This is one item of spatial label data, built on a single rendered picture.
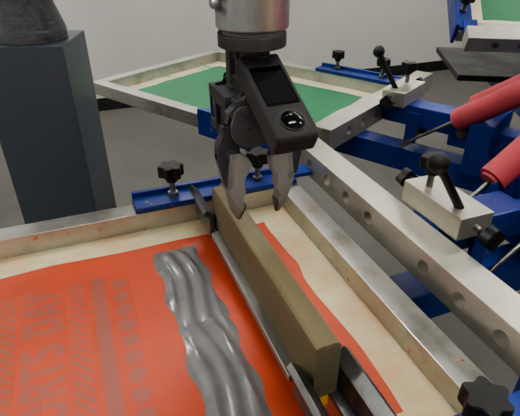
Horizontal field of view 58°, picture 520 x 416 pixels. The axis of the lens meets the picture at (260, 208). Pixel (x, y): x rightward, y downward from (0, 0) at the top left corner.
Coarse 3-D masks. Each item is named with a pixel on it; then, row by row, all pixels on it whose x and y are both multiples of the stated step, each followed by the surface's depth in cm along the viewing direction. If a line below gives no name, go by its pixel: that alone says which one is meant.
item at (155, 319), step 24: (192, 240) 79; (72, 264) 74; (96, 264) 74; (120, 264) 74; (144, 264) 74; (216, 264) 74; (288, 264) 74; (0, 288) 69; (24, 288) 69; (48, 288) 69; (144, 288) 69; (216, 288) 69; (144, 312) 65; (168, 312) 65; (240, 312) 65; (144, 336) 61
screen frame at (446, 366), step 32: (256, 192) 87; (32, 224) 77; (64, 224) 77; (96, 224) 78; (128, 224) 80; (160, 224) 82; (320, 224) 77; (0, 256) 74; (352, 256) 70; (352, 288) 68; (384, 288) 64; (384, 320) 62; (416, 320) 58; (416, 352) 56; (448, 352) 54; (448, 384) 52
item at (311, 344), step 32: (224, 224) 71; (256, 224) 65; (256, 256) 59; (256, 288) 61; (288, 288) 53; (288, 320) 51; (320, 320) 49; (288, 352) 53; (320, 352) 46; (320, 384) 48
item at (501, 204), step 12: (492, 192) 76; (492, 204) 73; (504, 204) 73; (516, 204) 73; (420, 216) 70; (504, 216) 71; (516, 216) 72; (504, 228) 72; (516, 228) 73; (468, 240) 70
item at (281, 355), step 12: (216, 240) 72; (228, 252) 70; (228, 264) 67; (240, 276) 65; (240, 288) 63; (252, 300) 61; (252, 312) 60; (264, 312) 59; (264, 324) 57; (264, 336) 57; (276, 336) 56; (276, 348) 54; (288, 360) 52; (288, 372) 51
